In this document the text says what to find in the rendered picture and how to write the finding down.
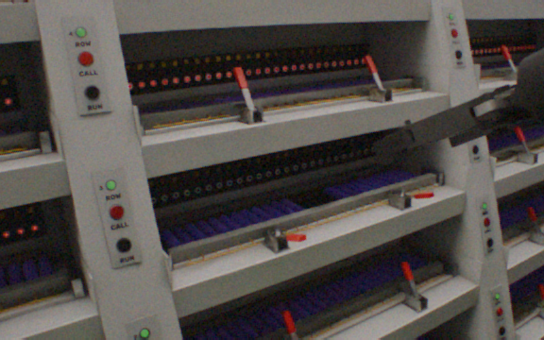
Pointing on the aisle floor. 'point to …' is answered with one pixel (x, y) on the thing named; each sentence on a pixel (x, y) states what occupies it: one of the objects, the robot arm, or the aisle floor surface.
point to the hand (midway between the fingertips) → (422, 143)
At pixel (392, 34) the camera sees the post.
